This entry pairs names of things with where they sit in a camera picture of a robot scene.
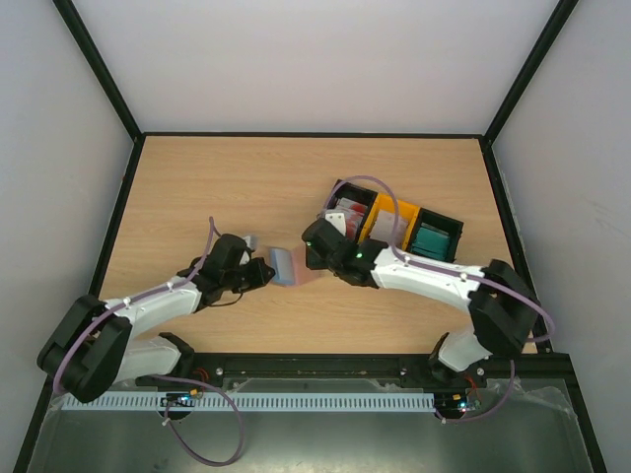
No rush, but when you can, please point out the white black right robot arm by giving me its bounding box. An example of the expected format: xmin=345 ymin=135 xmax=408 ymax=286
xmin=302 ymin=218 xmax=540 ymax=386

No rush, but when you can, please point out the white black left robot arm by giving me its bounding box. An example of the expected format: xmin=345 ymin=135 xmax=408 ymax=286
xmin=36 ymin=234 xmax=275 ymax=403

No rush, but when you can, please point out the red white cards stack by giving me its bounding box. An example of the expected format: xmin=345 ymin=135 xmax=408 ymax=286
xmin=334 ymin=197 xmax=367 ymax=240

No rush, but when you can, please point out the black card bin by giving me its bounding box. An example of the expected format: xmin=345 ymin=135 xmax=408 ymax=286
xmin=318 ymin=179 xmax=378 ymax=243

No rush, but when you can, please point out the yellow card bin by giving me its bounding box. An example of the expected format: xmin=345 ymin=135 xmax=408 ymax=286
xmin=358 ymin=193 xmax=421 ymax=250

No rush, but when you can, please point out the teal cards stack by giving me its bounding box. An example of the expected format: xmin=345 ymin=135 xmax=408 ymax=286
xmin=410 ymin=224 xmax=450 ymax=260

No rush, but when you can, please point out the black bin with teal cards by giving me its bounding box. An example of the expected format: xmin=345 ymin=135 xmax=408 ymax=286
xmin=404 ymin=209 xmax=464 ymax=263

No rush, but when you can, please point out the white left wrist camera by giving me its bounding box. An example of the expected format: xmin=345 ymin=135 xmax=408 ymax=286
xmin=243 ymin=235 xmax=258 ymax=251

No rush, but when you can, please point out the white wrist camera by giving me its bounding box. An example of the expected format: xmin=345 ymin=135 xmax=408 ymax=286
xmin=243 ymin=235 xmax=258 ymax=251
xmin=323 ymin=209 xmax=347 ymax=237

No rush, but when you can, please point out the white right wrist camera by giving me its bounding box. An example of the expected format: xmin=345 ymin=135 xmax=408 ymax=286
xmin=323 ymin=209 xmax=347 ymax=237

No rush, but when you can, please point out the black mounting rail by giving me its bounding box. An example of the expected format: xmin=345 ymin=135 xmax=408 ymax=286
xmin=48 ymin=351 xmax=573 ymax=390

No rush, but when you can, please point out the white slotted cable duct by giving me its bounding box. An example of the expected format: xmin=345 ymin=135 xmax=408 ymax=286
xmin=61 ymin=391 xmax=435 ymax=413

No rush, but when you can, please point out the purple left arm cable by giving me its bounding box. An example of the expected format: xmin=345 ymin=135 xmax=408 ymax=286
xmin=52 ymin=215 xmax=245 ymax=466

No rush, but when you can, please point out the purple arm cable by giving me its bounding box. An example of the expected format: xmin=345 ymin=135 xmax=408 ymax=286
xmin=322 ymin=173 xmax=556 ymax=426
xmin=52 ymin=215 xmax=245 ymax=466

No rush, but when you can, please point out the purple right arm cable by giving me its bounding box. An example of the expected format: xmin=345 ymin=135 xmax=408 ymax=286
xmin=322 ymin=173 xmax=556 ymax=426

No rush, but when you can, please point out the black enclosure frame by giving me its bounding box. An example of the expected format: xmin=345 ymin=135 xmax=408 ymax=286
xmin=1 ymin=1 xmax=630 ymax=472

